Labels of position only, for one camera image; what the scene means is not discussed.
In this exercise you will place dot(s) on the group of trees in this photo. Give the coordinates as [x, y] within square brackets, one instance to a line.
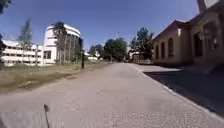
[115, 48]

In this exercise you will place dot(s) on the dark pole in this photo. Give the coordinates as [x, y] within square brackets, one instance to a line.
[82, 62]

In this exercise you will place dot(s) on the pale fence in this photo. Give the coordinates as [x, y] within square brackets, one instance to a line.
[144, 61]

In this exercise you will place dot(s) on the grey asphalt road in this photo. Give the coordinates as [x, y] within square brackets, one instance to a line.
[110, 96]

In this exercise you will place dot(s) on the white building with round tower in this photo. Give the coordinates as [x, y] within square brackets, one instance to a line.
[50, 43]

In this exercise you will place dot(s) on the tan building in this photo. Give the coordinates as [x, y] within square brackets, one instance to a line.
[186, 43]

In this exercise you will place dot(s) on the dry grass area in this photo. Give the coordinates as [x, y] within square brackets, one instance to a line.
[30, 76]

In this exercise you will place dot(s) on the grey pavement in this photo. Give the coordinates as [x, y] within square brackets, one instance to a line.
[195, 84]

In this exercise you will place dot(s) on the slim tree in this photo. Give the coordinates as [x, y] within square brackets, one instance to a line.
[25, 35]

